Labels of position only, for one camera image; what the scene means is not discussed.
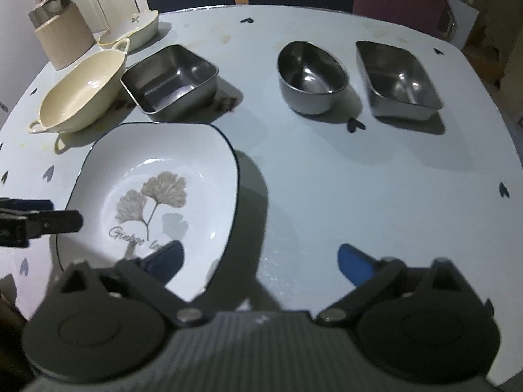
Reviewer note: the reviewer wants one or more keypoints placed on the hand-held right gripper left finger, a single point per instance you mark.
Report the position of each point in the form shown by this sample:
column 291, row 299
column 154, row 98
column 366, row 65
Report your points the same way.
column 165, row 261

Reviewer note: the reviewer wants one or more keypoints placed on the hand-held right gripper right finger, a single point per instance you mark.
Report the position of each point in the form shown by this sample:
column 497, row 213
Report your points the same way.
column 355, row 265

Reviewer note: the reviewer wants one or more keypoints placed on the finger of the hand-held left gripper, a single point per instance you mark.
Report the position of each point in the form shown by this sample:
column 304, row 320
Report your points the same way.
column 28, row 205
column 57, row 222

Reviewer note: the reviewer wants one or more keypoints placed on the white square leaf-print plate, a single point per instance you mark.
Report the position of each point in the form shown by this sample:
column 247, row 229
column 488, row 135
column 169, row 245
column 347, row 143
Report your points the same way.
column 135, row 163

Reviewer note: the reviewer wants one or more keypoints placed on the square steel container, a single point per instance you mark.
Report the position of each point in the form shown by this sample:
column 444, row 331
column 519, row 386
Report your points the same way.
column 163, row 85

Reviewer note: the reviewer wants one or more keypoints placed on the rectangular steel container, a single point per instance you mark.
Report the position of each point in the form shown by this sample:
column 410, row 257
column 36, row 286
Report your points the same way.
column 396, row 77

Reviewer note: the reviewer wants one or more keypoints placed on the oval steel bowl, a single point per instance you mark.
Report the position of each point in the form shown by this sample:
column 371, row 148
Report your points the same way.
column 310, row 73

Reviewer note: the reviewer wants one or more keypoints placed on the cream flower-print dish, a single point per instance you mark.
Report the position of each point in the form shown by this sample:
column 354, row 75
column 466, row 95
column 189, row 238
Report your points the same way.
column 139, row 28

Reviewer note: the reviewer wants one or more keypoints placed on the beige ribbed canister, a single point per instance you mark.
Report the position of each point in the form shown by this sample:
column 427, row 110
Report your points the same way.
column 65, row 41

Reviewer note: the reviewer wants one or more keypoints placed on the steel pot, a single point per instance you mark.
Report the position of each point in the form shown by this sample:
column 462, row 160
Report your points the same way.
column 49, row 8

